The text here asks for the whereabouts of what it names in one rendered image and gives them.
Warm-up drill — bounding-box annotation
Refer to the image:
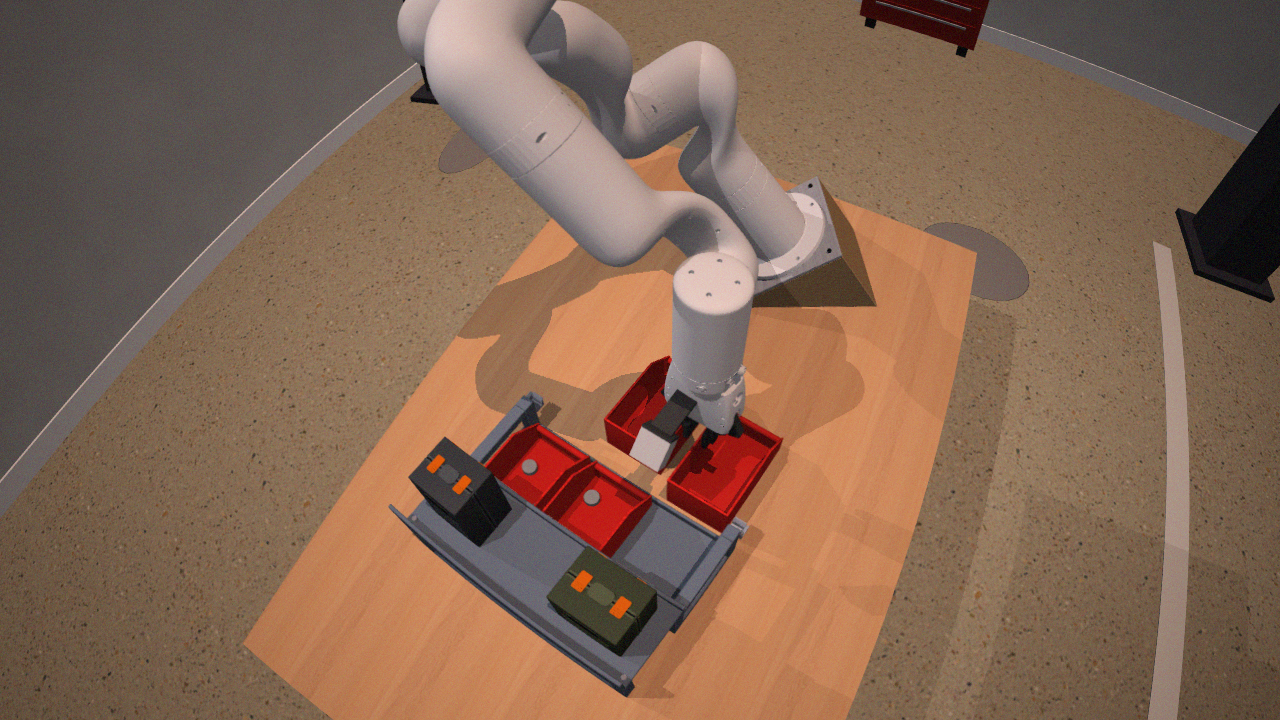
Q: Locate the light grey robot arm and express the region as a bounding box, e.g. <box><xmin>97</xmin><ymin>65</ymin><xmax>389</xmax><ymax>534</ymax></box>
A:
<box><xmin>397</xmin><ymin>0</ymin><xmax>826</xmax><ymax>395</ymax></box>

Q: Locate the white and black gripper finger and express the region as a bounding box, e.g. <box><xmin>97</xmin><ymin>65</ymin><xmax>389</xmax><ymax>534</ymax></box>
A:
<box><xmin>701</xmin><ymin>413</ymin><xmax>744</xmax><ymax>448</ymax></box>
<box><xmin>660</xmin><ymin>387</ymin><xmax>698</xmax><ymax>438</ymax></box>

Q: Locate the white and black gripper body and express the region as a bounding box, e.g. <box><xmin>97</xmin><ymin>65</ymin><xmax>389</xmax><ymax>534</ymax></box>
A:
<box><xmin>664</xmin><ymin>361</ymin><xmax>746</xmax><ymax>434</ymax></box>

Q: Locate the red bin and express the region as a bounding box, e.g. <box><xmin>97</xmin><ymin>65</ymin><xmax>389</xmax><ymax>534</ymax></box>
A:
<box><xmin>604</xmin><ymin>355</ymin><xmax>690</xmax><ymax>475</ymax></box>
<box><xmin>485</xmin><ymin>423</ymin><xmax>590</xmax><ymax>510</ymax></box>
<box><xmin>667</xmin><ymin>416</ymin><xmax>783</xmax><ymax>533</ymax></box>
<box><xmin>541</xmin><ymin>461</ymin><xmax>652</xmax><ymax>557</ymax></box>

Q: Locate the grey metal shelf rack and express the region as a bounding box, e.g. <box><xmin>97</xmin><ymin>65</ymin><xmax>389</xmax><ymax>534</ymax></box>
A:
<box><xmin>388</xmin><ymin>391</ymin><xmax>749</xmax><ymax>697</ymax></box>

